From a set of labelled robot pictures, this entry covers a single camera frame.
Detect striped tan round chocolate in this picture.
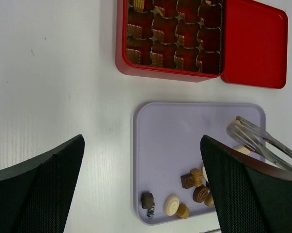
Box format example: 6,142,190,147
132,0,145,12

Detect white rectangular chocolate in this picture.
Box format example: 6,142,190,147
233,145,251,155

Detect tan barrel chocolate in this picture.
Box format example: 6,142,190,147
190,168,203,187

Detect tan half-round chocolate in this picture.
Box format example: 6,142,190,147
177,203,190,219

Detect striped cylinder chocolate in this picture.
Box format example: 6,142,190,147
147,203,155,219

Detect tan rounded square chocolate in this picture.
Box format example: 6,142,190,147
155,6,165,17

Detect lilac plastic tray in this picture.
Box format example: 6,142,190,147
132,102,266,225

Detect red box lid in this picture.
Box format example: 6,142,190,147
221,0,288,89

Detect red chocolate box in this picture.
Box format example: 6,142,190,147
115,0,225,82

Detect dark cube chocolate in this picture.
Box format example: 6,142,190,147
141,192,154,210

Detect white square chocolate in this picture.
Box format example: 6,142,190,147
227,118,241,129

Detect brown leaf chocolate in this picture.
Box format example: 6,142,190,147
193,185,209,203

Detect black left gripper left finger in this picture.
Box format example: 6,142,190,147
0,134,85,233

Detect tan heart chocolate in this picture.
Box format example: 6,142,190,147
204,192,214,207

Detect dark square embossed chocolate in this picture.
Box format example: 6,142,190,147
180,173,194,189

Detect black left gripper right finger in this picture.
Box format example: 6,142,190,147
200,135,292,233

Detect white swirl oval chocolate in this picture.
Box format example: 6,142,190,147
163,194,179,216

